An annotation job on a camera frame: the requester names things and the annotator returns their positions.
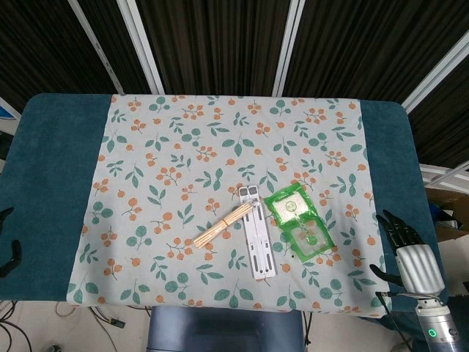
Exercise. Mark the floral leaf print cloth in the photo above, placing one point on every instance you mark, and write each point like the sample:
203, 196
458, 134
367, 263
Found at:
183, 154

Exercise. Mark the brown cardboard box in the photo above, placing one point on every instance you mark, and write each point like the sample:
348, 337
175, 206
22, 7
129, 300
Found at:
452, 209

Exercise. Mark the white partition post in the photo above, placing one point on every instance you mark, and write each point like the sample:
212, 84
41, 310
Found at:
141, 44
436, 69
287, 47
97, 44

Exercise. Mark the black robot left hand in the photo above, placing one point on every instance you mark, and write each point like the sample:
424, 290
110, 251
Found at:
14, 256

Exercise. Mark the small green circuit board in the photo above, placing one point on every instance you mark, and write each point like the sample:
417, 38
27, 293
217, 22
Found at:
117, 322

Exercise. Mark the teal table cover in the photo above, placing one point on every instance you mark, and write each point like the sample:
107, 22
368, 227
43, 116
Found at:
47, 183

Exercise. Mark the black silver robot right hand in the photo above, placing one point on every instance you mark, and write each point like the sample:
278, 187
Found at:
417, 264

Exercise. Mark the wooden stick bundle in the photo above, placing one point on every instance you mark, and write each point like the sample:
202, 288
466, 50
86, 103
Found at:
220, 229

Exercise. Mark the green clear plastic packet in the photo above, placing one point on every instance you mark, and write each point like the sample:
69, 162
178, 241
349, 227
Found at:
295, 212

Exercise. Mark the white folding laptop stand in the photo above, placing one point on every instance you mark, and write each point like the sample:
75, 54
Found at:
258, 242

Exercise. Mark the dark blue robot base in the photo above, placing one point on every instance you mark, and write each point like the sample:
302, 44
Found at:
223, 330

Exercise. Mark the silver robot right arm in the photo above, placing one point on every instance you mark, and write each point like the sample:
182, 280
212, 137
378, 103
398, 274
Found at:
438, 330

